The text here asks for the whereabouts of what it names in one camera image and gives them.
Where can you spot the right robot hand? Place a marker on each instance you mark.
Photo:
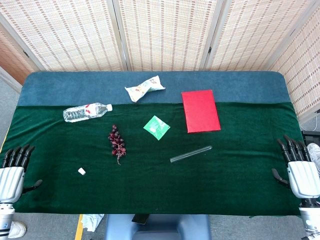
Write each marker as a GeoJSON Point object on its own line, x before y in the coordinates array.
{"type": "Point", "coordinates": [303, 177]}

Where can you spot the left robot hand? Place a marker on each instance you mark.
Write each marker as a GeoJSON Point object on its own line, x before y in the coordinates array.
{"type": "Point", "coordinates": [11, 182]}

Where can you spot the clear glass test tube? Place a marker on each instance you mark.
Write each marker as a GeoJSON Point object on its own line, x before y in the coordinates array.
{"type": "Point", "coordinates": [191, 154]}

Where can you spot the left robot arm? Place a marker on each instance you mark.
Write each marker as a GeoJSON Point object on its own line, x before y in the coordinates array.
{"type": "Point", "coordinates": [5, 220]}

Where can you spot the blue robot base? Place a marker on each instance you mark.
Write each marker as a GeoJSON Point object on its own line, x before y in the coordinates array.
{"type": "Point", "coordinates": [160, 230]}

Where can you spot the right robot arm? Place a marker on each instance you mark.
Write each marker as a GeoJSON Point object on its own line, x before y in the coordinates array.
{"type": "Point", "coordinates": [310, 217]}

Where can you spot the black box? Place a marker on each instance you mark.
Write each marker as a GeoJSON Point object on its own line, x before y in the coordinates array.
{"type": "Point", "coordinates": [311, 137]}

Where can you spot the white crumpled rag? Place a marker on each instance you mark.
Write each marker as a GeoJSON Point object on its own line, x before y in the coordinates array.
{"type": "Point", "coordinates": [92, 221]}

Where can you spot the clear plastic water bottle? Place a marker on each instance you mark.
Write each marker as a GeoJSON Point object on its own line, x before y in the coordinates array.
{"type": "Point", "coordinates": [82, 113]}

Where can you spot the woven bamboo screen panel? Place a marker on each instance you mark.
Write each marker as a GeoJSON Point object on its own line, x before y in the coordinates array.
{"type": "Point", "coordinates": [167, 32]}
{"type": "Point", "coordinates": [250, 32]}
{"type": "Point", "coordinates": [303, 65]}
{"type": "Point", "coordinates": [70, 32]}
{"type": "Point", "coordinates": [10, 60]}

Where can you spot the dark red grape bunch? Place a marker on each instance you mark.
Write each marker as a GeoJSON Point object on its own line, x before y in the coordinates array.
{"type": "Point", "coordinates": [116, 142]}

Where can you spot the blue table cover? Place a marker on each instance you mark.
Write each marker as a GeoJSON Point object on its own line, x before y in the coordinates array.
{"type": "Point", "coordinates": [75, 87]}

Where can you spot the red flat folder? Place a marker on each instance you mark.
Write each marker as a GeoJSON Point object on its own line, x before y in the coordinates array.
{"type": "Point", "coordinates": [201, 111]}

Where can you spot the black screen hinge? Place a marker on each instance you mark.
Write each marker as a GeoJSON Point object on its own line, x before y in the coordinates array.
{"type": "Point", "coordinates": [209, 49]}
{"type": "Point", "coordinates": [25, 53]}

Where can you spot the black flat device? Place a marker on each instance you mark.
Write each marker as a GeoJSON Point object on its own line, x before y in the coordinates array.
{"type": "Point", "coordinates": [140, 218]}

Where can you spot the dark green velvet cloth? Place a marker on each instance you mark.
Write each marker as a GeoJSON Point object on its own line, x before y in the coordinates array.
{"type": "Point", "coordinates": [155, 185]}

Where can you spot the green square sachet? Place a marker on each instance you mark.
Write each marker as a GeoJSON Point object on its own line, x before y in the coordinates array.
{"type": "Point", "coordinates": [156, 127]}

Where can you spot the white crumpled snack bag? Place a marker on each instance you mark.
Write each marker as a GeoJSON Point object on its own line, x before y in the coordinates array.
{"type": "Point", "coordinates": [143, 88]}

